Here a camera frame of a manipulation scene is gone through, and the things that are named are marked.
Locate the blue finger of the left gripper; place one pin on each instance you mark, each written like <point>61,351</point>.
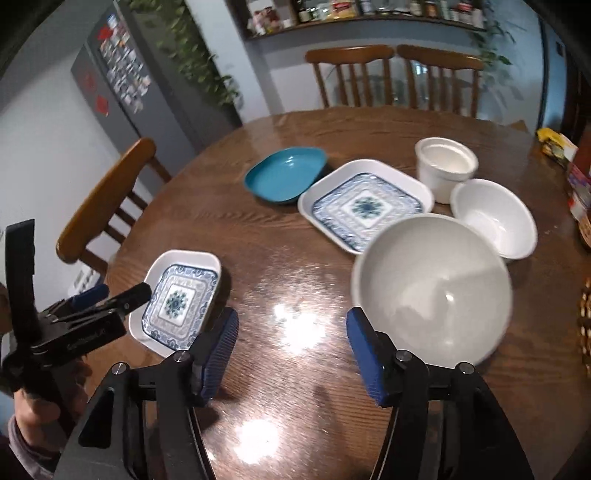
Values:
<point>90,297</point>

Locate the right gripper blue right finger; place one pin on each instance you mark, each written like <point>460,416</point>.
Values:
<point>368,351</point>

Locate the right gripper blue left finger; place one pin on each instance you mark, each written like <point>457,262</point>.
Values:
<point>223,339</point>

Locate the small blue patterned square plate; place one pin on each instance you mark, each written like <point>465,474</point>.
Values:
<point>183,288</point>

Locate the large white bowl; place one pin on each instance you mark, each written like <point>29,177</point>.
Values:
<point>437,287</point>

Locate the large blue patterned square plate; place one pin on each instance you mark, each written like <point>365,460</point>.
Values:
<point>359,199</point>

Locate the teal blue plate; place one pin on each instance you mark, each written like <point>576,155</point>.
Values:
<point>283,176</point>

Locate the medium white bowl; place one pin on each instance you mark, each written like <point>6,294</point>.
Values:
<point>497,214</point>

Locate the white ceramic ramekin cup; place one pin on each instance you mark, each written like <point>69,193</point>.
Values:
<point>443,164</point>

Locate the person's left hand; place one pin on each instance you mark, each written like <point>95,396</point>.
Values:
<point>34,415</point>

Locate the wooden chair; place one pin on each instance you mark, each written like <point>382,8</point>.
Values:
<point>443,80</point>
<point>105,201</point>
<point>351,66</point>

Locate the grey refrigerator with magnets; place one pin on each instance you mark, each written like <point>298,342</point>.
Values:
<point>135,92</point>

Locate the wooden bead trivet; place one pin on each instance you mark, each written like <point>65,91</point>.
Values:
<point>584,325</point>

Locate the yellow snack packet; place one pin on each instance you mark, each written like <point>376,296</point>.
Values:
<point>556,146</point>

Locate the hanging green ivy plant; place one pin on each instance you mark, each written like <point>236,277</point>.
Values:
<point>180,40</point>

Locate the back left wooden chair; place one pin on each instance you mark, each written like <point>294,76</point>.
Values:
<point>351,66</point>

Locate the back right wooden chair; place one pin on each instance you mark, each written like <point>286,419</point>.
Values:
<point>443,80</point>

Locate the right trailing green plant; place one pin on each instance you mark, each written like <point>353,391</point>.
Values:
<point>490,43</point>

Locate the wooden wall shelf with jars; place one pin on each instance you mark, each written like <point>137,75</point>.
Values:
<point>265,18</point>

